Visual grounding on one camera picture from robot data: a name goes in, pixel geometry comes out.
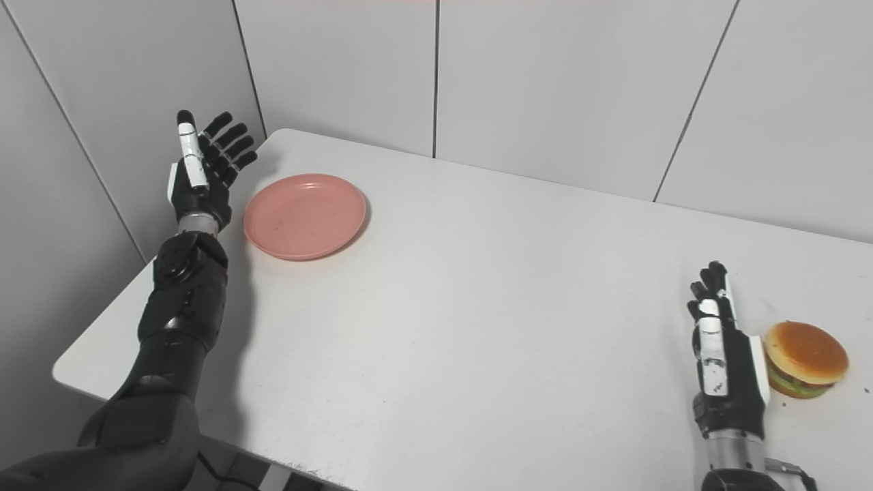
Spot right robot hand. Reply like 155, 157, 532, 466
687, 261, 771, 440

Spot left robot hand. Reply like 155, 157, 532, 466
168, 110, 258, 233

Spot toy hamburger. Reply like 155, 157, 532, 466
763, 321, 850, 400

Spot pink round plate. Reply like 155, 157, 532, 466
243, 173, 368, 261

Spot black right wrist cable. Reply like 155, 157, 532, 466
764, 459, 818, 491

